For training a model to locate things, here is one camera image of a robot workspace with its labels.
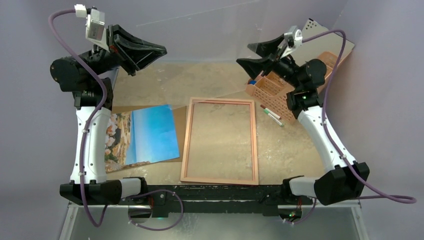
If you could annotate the pink picture frame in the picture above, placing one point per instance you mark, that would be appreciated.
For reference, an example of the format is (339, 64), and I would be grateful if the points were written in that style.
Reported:
(220, 145)

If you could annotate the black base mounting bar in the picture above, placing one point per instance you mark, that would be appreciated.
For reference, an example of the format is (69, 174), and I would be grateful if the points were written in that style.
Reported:
(217, 199)

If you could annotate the brown cardboard backing board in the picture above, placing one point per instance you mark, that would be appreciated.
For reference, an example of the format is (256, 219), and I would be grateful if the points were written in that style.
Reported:
(179, 132)

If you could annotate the clear glass sheet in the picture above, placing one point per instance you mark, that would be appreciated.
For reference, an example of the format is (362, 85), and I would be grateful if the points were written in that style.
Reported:
(203, 39)

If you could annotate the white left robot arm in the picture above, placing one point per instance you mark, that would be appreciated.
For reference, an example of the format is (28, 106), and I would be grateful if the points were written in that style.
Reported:
(80, 75)

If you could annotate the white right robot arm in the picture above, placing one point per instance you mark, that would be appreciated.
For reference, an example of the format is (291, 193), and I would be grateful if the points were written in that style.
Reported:
(343, 175)

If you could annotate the aluminium rail frame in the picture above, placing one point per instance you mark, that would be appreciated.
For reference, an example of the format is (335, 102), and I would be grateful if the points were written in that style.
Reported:
(339, 221)

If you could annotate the beach landscape photo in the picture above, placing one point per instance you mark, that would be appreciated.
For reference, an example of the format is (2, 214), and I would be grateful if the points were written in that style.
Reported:
(142, 136)

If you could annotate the orange plastic desk organizer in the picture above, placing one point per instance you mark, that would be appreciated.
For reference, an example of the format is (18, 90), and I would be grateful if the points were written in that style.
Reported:
(271, 91)

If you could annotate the green marker pen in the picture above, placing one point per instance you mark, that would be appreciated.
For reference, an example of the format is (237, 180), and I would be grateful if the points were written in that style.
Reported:
(274, 118)

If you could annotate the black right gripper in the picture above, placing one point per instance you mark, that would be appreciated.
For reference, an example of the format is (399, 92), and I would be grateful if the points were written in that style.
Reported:
(274, 56)

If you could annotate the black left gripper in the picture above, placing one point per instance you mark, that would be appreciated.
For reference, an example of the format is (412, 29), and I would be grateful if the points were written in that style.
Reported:
(132, 57)

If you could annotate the grey perforated board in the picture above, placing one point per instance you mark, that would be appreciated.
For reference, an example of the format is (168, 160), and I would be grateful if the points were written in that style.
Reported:
(331, 42)

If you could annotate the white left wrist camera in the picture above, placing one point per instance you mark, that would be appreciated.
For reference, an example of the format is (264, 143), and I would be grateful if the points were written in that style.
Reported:
(95, 30)

